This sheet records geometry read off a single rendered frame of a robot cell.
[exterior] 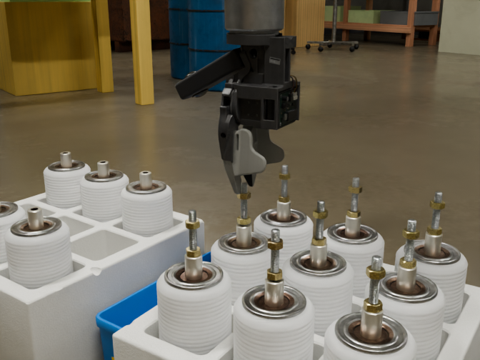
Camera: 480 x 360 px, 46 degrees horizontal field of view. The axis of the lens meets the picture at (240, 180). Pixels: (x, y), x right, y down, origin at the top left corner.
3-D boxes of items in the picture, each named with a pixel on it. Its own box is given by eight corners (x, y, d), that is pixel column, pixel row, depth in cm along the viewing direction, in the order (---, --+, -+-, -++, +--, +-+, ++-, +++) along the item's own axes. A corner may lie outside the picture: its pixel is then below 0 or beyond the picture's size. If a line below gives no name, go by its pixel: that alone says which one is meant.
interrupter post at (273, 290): (288, 306, 65) (288, 281, 64) (269, 311, 64) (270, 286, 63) (277, 297, 67) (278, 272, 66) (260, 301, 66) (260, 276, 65)
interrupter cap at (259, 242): (241, 231, 86) (241, 226, 86) (280, 244, 82) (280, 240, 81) (206, 246, 81) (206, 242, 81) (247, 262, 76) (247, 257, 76)
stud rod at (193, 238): (188, 267, 71) (186, 211, 69) (191, 263, 72) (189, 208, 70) (196, 268, 71) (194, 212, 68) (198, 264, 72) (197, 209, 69)
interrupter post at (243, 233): (243, 241, 83) (243, 220, 82) (255, 245, 81) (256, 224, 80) (232, 246, 81) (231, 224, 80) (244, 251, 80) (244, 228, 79)
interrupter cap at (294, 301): (318, 312, 64) (319, 306, 64) (260, 328, 61) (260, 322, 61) (285, 283, 71) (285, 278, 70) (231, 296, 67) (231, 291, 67)
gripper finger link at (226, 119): (226, 162, 72) (231, 93, 71) (216, 161, 73) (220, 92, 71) (243, 158, 76) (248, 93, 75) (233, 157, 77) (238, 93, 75)
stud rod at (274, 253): (268, 290, 65) (269, 230, 63) (272, 286, 66) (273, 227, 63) (276, 292, 64) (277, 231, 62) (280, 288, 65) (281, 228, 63)
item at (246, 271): (240, 326, 93) (240, 226, 88) (287, 348, 87) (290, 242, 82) (199, 353, 86) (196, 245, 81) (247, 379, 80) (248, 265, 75)
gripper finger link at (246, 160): (258, 203, 72) (264, 131, 71) (219, 195, 75) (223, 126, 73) (268, 198, 75) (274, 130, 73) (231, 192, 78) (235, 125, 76)
